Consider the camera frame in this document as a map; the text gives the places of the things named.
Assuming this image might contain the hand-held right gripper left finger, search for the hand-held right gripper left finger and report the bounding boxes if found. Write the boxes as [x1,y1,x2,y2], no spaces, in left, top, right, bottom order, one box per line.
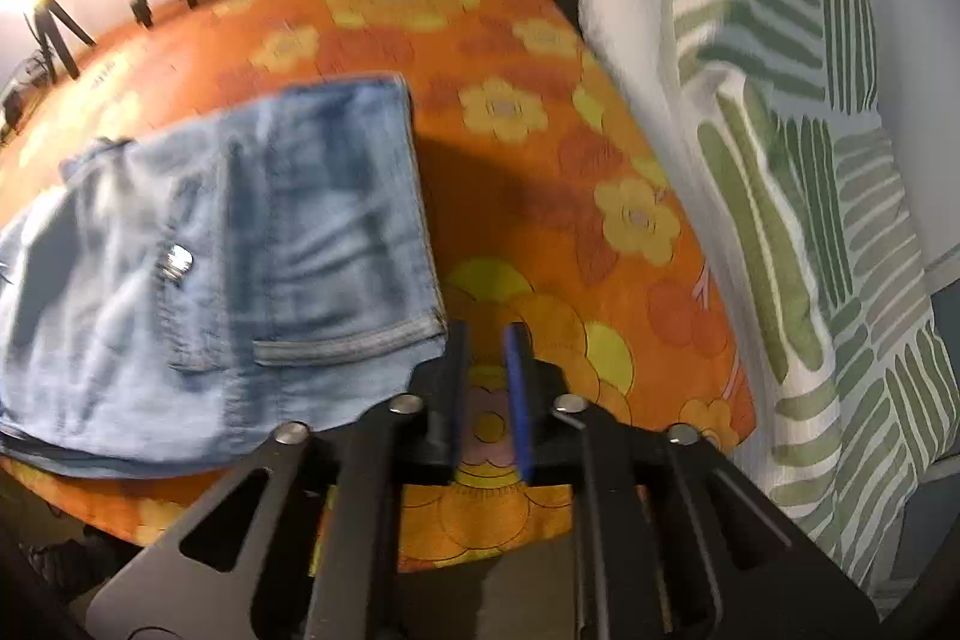
[86,319,471,640]

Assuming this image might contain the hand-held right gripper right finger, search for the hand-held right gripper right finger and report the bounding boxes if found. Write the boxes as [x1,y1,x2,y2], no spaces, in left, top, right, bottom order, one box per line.
[501,321,878,640]

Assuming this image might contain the blue denim pants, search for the blue denim pants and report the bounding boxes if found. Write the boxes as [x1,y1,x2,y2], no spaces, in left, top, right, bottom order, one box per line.
[0,72,451,480]

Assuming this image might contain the orange floral tablecloth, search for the orange floral tablecloth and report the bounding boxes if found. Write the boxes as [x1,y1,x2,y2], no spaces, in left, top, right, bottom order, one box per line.
[0,0,757,573]

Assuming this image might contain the white green leaf patterned cloth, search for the white green leaf patterned cloth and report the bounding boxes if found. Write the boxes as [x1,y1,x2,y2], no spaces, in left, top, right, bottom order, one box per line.
[562,0,953,603]

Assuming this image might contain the black tripod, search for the black tripod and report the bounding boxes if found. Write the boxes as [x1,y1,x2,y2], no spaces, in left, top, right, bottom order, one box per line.
[22,0,97,80]

